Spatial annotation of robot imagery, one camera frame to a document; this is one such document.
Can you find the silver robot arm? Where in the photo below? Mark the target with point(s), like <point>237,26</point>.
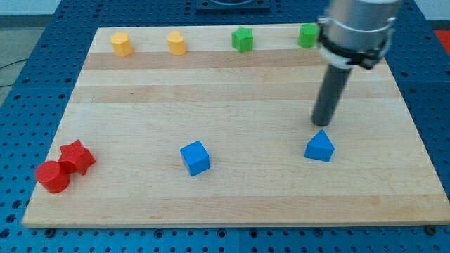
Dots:
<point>357,32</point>

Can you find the blue cube block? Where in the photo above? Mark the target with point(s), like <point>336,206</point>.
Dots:
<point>195,158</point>

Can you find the blue triangle block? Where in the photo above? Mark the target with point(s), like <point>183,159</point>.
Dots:
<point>320,147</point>

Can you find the wooden board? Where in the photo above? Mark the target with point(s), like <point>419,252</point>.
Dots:
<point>251,111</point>

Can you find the green star block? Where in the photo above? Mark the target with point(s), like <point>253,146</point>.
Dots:
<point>242,39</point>

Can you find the yellow heart block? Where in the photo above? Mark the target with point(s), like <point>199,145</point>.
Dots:
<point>176,43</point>

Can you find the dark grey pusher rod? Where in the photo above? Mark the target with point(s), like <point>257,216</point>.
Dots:
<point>329,95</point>

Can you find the yellow hexagon block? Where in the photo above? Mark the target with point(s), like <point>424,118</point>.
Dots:
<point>121,44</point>

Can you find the red star block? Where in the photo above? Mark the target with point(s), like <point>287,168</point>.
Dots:
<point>75,158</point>

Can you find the red cylinder block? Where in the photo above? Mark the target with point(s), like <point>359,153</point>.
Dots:
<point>52,177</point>

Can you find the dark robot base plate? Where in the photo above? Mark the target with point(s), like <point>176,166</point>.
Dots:
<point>214,6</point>

